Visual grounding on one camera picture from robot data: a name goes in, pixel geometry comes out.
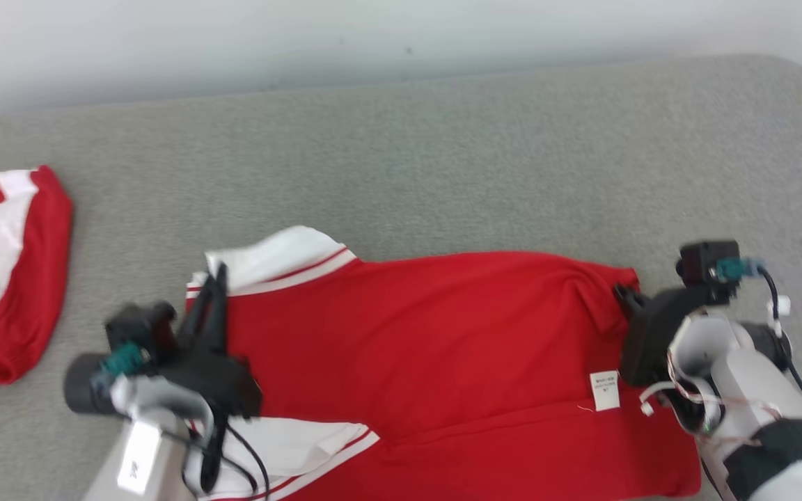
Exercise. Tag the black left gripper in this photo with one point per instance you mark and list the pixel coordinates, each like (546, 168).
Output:
(223, 383)

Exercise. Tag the red basketball jersey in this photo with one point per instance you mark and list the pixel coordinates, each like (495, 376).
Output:
(443, 348)

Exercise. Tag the teal right camera connector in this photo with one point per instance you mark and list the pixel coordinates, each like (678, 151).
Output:
(732, 269)

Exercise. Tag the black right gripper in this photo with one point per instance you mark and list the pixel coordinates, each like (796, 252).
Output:
(651, 341)

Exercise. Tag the white paper label tag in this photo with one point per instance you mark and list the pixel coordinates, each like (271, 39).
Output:
(138, 458)

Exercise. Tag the teal camera connector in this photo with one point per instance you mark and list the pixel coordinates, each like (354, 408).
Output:
(122, 360)
(732, 269)

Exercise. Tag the teal left camera connector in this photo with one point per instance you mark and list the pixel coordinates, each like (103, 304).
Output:
(122, 360)

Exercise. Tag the red shorts with white stripe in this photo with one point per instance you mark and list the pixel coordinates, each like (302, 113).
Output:
(18, 299)

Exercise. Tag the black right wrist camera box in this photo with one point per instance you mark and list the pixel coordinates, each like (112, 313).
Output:
(704, 268)

